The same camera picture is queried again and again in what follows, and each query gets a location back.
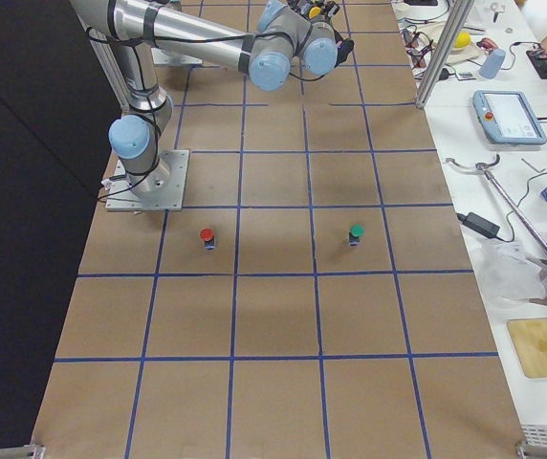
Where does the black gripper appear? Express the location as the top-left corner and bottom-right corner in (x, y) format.
(334, 30), (354, 65)

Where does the light blue cup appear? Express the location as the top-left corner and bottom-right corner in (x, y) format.
(478, 49), (506, 79)

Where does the red push button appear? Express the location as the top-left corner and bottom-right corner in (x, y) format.
(199, 228), (216, 250)

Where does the clear plastic bag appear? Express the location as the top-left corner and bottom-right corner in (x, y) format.
(477, 240), (547, 300)

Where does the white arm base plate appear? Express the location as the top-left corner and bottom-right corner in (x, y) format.
(151, 48), (203, 67)
(104, 150), (189, 212)

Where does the teach pendant tablet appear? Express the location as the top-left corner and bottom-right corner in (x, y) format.
(471, 90), (547, 146)

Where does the black power adapter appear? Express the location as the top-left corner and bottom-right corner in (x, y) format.
(462, 212), (500, 239)

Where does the green push button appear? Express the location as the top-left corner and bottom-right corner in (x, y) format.
(348, 224), (364, 247)

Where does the wooden cutting board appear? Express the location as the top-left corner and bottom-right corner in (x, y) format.
(507, 318), (547, 379)

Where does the yellow push button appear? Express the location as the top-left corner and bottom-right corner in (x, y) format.
(305, 1), (325, 19)

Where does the yellow ball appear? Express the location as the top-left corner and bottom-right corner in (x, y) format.
(453, 32), (471, 50)

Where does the aluminium frame post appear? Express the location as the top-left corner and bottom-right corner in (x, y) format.
(415, 0), (474, 109)

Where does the metal reacher rod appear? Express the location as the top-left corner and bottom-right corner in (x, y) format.
(445, 154), (547, 256)

